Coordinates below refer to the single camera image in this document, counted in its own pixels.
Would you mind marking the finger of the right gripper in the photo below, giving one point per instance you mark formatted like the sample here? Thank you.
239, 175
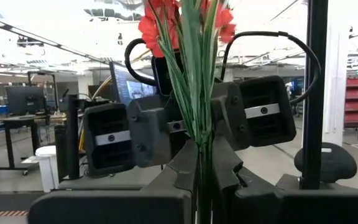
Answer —
149, 130
228, 115

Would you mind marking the red artificial flower spray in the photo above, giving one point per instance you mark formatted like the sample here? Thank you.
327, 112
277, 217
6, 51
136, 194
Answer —
197, 93

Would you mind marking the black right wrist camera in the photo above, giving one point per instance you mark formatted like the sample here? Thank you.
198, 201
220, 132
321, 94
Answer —
163, 77

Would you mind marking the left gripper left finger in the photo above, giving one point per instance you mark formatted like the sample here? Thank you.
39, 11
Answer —
120, 208

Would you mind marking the black vertical post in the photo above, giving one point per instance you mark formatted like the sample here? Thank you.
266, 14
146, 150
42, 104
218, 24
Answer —
314, 93

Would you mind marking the lit computer monitor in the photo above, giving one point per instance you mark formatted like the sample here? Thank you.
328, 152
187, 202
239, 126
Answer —
132, 88

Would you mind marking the black stand post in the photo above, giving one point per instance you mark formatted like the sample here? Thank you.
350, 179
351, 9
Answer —
73, 140

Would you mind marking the blue storage bin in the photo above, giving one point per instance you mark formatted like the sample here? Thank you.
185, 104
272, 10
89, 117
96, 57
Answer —
1, 109

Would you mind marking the black cylinder post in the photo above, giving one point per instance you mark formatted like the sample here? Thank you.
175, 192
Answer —
61, 152

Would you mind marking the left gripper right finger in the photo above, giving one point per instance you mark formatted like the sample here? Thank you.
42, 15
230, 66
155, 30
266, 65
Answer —
253, 208

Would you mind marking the black rounded housing white label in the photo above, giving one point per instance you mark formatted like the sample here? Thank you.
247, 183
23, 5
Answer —
337, 161

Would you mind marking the dark office monitor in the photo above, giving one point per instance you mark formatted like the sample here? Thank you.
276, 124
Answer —
25, 99

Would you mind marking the white waste bin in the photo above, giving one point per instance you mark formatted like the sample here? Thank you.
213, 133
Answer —
48, 168

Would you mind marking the black office desk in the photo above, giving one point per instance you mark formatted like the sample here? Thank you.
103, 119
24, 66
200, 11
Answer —
20, 119

